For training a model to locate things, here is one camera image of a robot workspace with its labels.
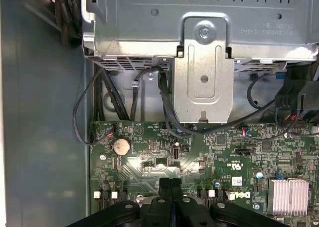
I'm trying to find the round coin battery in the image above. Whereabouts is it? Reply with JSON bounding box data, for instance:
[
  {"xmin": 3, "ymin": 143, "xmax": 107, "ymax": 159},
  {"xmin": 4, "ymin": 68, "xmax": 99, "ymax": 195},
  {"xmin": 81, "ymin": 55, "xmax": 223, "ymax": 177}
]
[{"xmin": 113, "ymin": 137, "xmax": 131, "ymax": 156}]

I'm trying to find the black power cable bundle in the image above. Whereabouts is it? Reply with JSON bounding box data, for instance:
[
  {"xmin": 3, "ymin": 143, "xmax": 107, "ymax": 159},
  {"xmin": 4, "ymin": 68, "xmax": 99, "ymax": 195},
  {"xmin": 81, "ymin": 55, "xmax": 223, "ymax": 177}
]
[{"xmin": 51, "ymin": 0, "xmax": 84, "ymax": 47}]

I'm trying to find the thin black looped cable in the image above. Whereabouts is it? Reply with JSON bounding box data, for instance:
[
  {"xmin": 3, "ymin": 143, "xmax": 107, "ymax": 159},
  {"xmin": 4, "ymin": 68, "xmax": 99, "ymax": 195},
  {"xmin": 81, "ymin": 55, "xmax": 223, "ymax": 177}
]
[{"xmin": 72, "ymin": 66, "xmax": 107, "ymax": 146}]

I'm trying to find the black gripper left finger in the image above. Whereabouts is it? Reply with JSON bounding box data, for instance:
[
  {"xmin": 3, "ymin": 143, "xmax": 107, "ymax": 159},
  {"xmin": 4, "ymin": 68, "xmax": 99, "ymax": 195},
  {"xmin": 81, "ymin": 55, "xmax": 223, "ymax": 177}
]
[{"xmin": 66, "ymin": 177, "xmax": 171, "ymax": 227}]

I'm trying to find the silver finned chipset heatsink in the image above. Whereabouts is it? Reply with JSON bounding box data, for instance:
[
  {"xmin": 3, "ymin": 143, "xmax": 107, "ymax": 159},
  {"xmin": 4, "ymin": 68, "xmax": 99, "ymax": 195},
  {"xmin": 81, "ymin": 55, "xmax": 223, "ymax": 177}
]
[{"xmin": 267, "ymin": 178, "xmax": 313, "ymax": 217}]

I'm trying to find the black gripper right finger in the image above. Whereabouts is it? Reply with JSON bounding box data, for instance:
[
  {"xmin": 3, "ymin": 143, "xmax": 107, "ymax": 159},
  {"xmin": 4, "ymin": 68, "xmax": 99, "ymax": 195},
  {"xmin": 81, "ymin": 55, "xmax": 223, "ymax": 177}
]
[{"xmin": 170, "ymin": 177, "xmax": 254, "ymax": 227}]

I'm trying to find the black arched cable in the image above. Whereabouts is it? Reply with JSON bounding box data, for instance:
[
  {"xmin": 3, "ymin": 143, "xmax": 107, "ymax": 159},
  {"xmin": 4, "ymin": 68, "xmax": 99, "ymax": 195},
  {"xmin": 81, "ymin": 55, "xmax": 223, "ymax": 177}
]
[{"xmin": 129, "ymin": 66, "xmax": 160, "ymax": 122}]

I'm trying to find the thick black cable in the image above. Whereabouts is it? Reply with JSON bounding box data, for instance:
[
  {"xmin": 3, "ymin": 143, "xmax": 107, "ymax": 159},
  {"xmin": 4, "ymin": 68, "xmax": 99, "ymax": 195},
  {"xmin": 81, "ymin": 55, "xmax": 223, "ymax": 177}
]
[{"xmin": 157, "ymin": 66, "xmax": 194, "ymax": 139}]

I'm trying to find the silver metal bracket plate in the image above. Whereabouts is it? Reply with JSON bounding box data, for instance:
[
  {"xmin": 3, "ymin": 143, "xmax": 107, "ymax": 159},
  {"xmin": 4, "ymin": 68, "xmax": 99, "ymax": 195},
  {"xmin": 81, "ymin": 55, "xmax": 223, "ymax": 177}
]
[{"xmin": 173, "ymin": 11, "xmax": 235, "ymax": 124}]

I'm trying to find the black slanted cable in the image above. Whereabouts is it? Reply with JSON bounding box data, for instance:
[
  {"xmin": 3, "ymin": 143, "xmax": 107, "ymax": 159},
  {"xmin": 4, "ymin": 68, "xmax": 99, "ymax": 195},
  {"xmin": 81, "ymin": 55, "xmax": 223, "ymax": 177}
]
[{"xmin": 93, "ymin": 68, "xmax": 131, "ymax": 122}]

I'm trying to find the green motherboard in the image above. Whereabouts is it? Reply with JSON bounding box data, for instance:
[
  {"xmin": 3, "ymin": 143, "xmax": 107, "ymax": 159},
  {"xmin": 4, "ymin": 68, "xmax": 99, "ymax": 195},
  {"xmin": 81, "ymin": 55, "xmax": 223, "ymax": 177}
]
[{"xmin": 88, "ymin": 121, "xmax": 319, "ymax": 227}]

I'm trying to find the silver metal disk cage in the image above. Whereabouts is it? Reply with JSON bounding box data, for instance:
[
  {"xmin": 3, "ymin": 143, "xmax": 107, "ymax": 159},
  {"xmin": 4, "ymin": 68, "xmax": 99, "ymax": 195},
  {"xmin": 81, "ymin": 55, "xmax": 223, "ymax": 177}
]
[{"xmin": 81, "ymin": 0, "xmax": 319, "ymax": 74}]

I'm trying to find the black plastic cable shroud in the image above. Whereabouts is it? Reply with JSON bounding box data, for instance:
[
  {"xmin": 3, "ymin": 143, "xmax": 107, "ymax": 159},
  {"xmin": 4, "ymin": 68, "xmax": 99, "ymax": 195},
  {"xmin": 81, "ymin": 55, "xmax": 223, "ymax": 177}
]
[{"xmin": 274, "ymin": 62, "xmax": 319, "ymax": 113}]

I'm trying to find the black and silver PC case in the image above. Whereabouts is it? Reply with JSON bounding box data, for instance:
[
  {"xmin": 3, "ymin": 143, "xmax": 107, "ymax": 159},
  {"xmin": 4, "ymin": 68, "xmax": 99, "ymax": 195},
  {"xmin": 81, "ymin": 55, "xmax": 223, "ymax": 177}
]
[{"xmin": 0, "ymin": 0, "xmax": 319, "ymax": 227}]

